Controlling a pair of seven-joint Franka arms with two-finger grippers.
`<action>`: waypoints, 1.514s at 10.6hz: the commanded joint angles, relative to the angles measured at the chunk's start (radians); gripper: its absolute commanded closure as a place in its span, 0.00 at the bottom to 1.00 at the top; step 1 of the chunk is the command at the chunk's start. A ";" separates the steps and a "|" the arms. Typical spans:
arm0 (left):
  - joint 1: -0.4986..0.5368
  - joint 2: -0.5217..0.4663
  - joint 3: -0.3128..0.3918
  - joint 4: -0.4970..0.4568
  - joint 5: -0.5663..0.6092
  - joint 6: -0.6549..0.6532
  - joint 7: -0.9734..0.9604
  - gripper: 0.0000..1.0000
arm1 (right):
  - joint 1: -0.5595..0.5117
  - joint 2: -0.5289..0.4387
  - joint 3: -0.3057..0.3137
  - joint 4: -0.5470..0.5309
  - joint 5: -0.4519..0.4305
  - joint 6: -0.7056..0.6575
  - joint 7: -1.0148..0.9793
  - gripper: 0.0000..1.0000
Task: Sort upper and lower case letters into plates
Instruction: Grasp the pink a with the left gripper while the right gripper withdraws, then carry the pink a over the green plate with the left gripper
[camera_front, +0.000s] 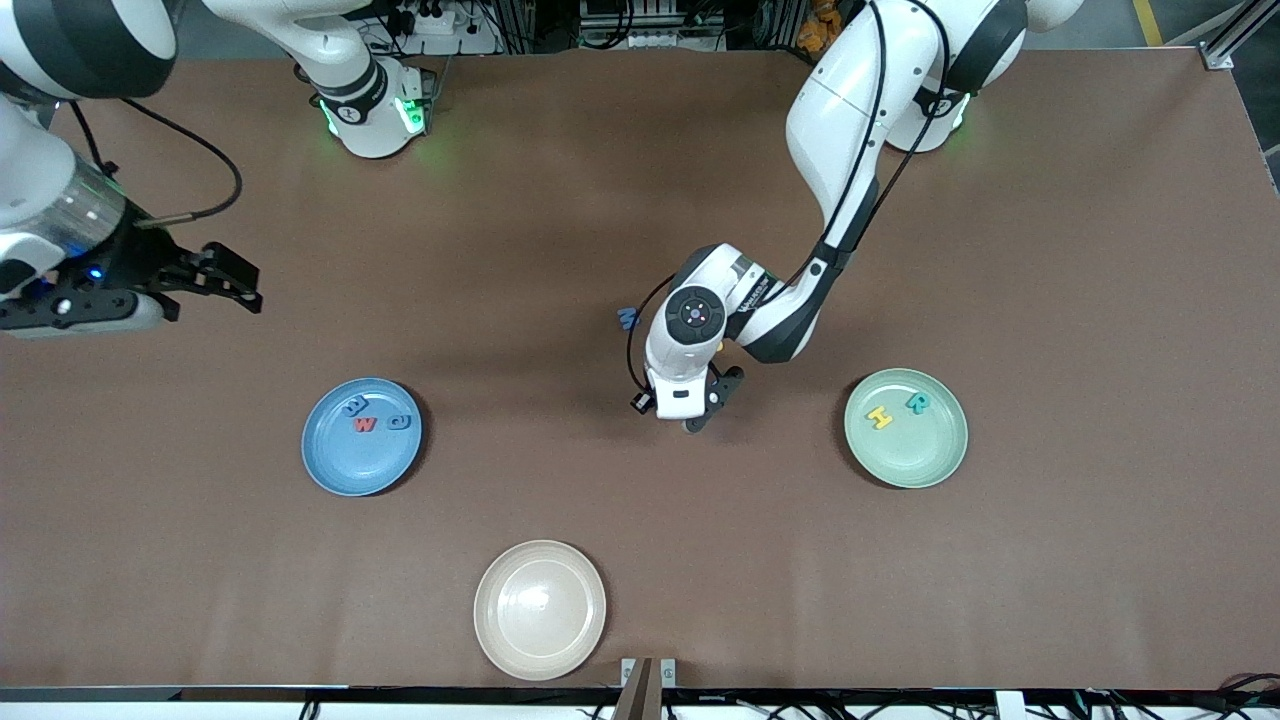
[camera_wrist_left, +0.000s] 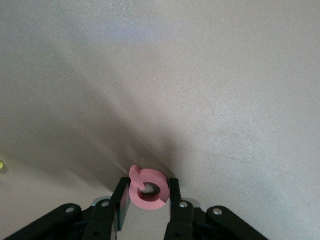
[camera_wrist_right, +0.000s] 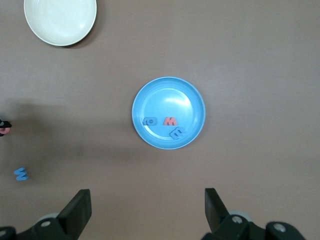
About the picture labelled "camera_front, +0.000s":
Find blue plate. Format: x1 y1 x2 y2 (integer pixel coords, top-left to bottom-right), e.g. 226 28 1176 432
301 377 424 498

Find beige plate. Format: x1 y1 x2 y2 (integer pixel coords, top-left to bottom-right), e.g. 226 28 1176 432
473 540 608 683

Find green plate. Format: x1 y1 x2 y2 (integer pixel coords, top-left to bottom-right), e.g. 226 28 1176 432
843 368 970 490

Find white power strip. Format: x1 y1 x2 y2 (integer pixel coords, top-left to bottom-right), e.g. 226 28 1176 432
385 0 501 56

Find metal electronics rack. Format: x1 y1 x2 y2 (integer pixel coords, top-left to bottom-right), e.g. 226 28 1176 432
580 0 726 51

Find orange snack bags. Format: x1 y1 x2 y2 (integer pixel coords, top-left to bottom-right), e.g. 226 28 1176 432
798 0 853 53

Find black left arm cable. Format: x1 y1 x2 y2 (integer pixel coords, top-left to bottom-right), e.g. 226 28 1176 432
626 276 679 399

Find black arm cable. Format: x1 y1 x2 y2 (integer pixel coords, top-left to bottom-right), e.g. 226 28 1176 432
70 98 244 229
626 276 679 399

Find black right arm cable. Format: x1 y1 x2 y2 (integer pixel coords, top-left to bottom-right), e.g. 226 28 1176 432
70 98 244 229

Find table edge post bracket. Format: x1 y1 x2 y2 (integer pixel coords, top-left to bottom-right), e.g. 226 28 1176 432
612 657 677 720

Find aluminium frame profile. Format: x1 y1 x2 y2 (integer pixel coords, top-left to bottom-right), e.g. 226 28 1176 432
1205 0 1280 71

